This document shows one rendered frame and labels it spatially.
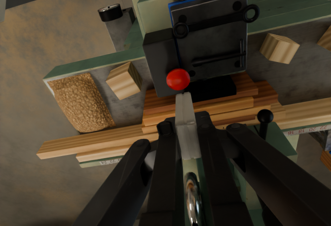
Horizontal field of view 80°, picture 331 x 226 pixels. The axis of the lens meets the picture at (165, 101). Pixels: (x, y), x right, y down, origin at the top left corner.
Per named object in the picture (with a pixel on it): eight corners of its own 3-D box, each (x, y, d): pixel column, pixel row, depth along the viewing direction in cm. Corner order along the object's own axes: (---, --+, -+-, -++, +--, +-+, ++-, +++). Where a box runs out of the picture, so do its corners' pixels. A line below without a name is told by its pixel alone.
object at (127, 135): (277, 99, 42) (286, 111, 39) (276, 106, 43) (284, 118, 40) (44, 141, 49) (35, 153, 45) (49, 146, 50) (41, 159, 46)
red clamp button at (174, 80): (187, 64, 25) (188, 68, 24) (191, 84, 26) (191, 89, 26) (164, 69, 25) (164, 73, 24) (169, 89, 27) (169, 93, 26)
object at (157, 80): (238, -16, 25) (255, -10, 20) (239, 65, 31) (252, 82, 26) (137, 11, 26) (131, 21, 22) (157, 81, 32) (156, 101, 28)
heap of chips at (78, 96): (89, 72, 38) (82, 81, 35) (115, 125, 46) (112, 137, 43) (47, 81, 39) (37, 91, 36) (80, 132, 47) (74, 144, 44)
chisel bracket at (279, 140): (271, 113, 33) (299, 154, 26) (266, 165, 41) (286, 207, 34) (226, 121, 34) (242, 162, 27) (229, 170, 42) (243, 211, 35)
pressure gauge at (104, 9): (122, 0, 57) (117, 6, 50) (127, 14, 59) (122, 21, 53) (102, 6, 58) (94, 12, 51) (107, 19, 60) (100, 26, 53)
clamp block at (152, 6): (229, -30, 31) (250, -28, 24) (232, 50, 39) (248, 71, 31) (139, -7, 33) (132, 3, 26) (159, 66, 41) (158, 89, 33)
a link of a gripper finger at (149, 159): (182, 168, 13) (138, 174, 13) (180, 130, 18) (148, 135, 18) (177, 148, 12) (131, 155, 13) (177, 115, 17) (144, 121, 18)
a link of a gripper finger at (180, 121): (192, 159, 15) (182, 161, 15) (187, 118, 21) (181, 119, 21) (185, 124, 14) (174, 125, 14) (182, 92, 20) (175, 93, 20)
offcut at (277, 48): (277, 54, 36) (288, 64, 33) (258, 51, 36) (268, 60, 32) (287, 37, 34) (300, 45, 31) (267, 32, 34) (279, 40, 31)
